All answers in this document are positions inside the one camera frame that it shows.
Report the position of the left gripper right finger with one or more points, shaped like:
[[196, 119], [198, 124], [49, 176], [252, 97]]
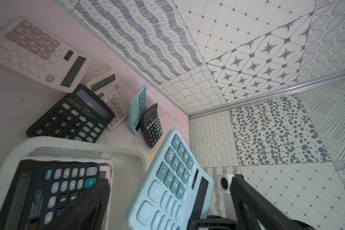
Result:
[[255, 212]]

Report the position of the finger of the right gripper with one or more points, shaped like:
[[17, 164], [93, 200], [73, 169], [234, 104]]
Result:
[[212, 223]]

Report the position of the small blue calculator back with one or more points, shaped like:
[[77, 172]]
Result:
[[137, 107]]

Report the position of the white plastic storage box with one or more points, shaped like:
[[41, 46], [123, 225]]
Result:
[[128, 169]]

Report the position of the pink calculator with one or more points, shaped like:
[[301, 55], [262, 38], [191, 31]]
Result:
[[106, 172], [32, 51], [107, 87]]

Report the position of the black calculator back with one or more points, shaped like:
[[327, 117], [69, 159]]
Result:
[[150, 125]]

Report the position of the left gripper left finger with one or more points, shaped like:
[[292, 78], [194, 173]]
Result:
[[87, 212]]

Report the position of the small black calculator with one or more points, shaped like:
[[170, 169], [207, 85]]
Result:
[[80, 115]]

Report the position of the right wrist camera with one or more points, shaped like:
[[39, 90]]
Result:
[[224, 183]]

